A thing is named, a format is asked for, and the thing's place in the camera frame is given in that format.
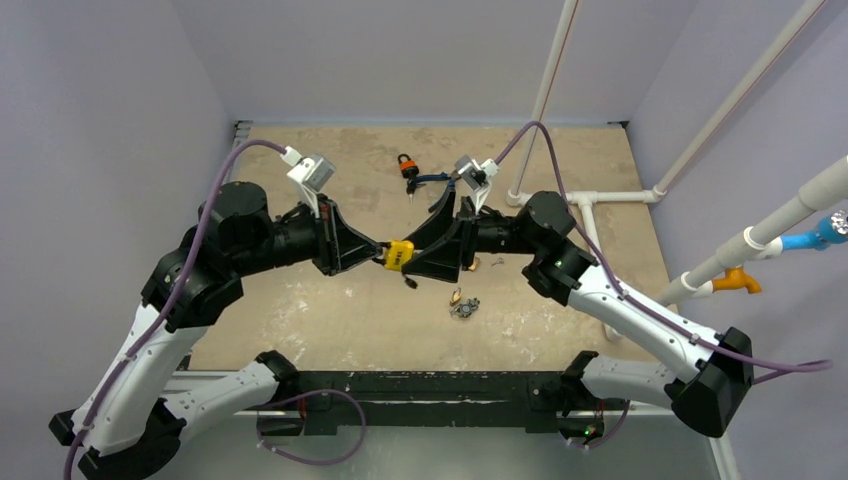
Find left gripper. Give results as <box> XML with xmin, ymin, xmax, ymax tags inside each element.
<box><xmin>232</xmin><ymin>192</ymin><xmax>383</xmax><ymax>276</ymax></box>

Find yellow black padlock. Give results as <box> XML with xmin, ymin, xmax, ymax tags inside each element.
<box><xmin>372</xmin><ymin>240</ymin><xmax>418</xmax><ymax>289</ymax></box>

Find orange black padlock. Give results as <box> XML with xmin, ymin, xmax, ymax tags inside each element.
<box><xmin>397</xmin><ymin>153</ymin><xmax>420</xmax><ymax>181</ymax></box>

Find long shackle brass padlock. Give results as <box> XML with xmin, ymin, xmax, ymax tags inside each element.
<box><xmin>449</xmin><ymin>288</ymin><xmax>462</xmax><ymax>306</ymax></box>

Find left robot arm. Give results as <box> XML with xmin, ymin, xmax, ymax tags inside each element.
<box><xmin>49</xmin><ymin>182</ymin><xmax>382</xmax><ymax>479</ymax></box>

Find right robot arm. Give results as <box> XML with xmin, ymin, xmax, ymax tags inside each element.
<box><xmin>400</xmin><ymin>191</ymin><xmax>753</xmax><ymax>438</ymax></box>

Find orange tap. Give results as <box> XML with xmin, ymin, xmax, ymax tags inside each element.
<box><xmin>711</xmin><ymin>266</ymin><xmax>762</xmax><ymax>295</ymax></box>

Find blue tap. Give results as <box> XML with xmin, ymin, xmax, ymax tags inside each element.
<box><xmin>780</xmin><ymin>209</ymin><xmax>847</xmax><ymax>251</ymax></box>

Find grey insulated pipe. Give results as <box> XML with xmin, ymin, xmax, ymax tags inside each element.
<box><xmin>657</xmin><ymin>157</ymin><xmax>847</xmax><ymax>305</ymax></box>

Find blue handled pliers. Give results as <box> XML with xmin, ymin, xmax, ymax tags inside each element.
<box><xmin>406</xmin><ymin>172</ymin><xmax>455</xmax><ymax>213</ymax></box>

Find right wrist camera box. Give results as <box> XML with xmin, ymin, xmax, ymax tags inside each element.
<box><xmin>453</xmin><ymin>155</ymin><xmax>499</xmax><ymax>214</ymax></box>

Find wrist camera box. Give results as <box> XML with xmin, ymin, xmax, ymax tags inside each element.
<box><xmin>280</xmin><ymin>146</ymin><xmax>337</xmax><ymax>215</ymax></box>
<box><xmin>453</xmin><ymin>155</ymin><xmax>499</xmax><ymax>214</ymax></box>

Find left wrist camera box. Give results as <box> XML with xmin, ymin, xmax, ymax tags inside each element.
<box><xmin>280</xmin><ymin>146</ymin><xmax>337</xmax><ymax>215</ymax></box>

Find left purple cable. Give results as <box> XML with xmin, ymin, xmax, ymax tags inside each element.
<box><xmin>62</xmin><ymin>139</ymin><xmax>290</xmax><ymax>480</ymax></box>

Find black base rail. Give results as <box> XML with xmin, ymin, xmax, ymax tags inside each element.
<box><xmin>253</xmin><ymin>368</ymin><xmax>625</xmax><ymax>438</ymax></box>

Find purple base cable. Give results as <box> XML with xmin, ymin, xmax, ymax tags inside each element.
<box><xmin>255</xmin><ymin>388</ymin><xmax>368</xmax><ymax>468</ymax></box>

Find white pvc pipe frame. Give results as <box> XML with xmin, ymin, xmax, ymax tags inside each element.
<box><xmin>506</xmin><ymin>0</ymin><xmax>829</xmax><ymax>342</ymax></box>

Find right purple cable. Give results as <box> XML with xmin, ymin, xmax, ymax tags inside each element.
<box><xmin>495</xmin><ymin>121</ymin><xmax>833</xmax><ymax>386</ymax></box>

